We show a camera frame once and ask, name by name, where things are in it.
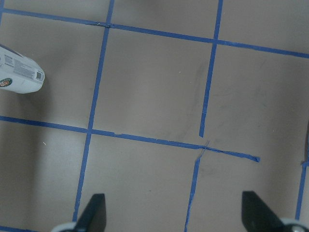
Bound white tennis ball can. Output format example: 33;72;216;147
0;44;45;94

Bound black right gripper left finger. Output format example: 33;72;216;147
73;193;107;232

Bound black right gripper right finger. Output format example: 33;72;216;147
241;191;285;232

